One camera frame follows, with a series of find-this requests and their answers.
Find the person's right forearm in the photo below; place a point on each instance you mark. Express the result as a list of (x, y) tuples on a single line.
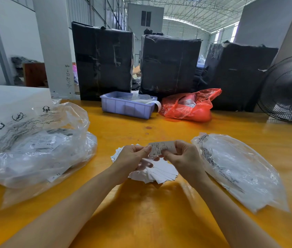
[(228, 211)]

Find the purple plastic tray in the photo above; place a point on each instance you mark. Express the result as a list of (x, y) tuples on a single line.
[(128, 105)]

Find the person's right hand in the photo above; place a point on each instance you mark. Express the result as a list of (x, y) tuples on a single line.
[(186, 160)]

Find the white paper tag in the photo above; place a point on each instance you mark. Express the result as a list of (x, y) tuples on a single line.
[(161, 147)]

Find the person's right thumb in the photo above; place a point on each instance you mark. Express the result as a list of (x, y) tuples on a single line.
[(167, 154)]

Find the pile of clear plastic bags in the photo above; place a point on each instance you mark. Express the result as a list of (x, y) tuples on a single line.
[(32, 144)]

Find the red plastic bag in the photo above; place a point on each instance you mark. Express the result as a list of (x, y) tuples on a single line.
[(190, 105)]

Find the black standing fan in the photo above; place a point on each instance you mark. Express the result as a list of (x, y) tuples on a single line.
[(288, 90)]

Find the wide black wrapped bale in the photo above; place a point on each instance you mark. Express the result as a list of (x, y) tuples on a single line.
[(239, 74)]

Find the pile of white tags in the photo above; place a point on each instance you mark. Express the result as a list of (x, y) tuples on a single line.
[(159, 171)]

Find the person's left thumb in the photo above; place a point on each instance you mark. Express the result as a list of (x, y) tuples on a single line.
[(142, 152)]

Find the tall black wrapped bale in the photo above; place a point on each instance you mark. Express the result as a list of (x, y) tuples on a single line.
[(102, 61)]

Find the person's left hand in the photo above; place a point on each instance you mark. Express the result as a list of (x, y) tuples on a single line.
[(128, 162)]

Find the brown wooden cabinet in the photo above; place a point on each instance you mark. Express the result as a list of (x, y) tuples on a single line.
[(35, 74)]

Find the white label strip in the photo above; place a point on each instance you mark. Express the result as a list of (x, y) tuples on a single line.
[(156, 103)]

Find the white foam box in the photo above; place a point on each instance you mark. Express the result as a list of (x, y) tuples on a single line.
[(9, 100)]

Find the medium black wrapped bale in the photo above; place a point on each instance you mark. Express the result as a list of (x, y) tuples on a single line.
[(169, 64)]

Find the flat clear plastic bags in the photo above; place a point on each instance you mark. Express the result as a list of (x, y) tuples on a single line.
[(236, 170)]

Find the person's left forearm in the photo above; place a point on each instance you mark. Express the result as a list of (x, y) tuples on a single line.
[(58, 211)]

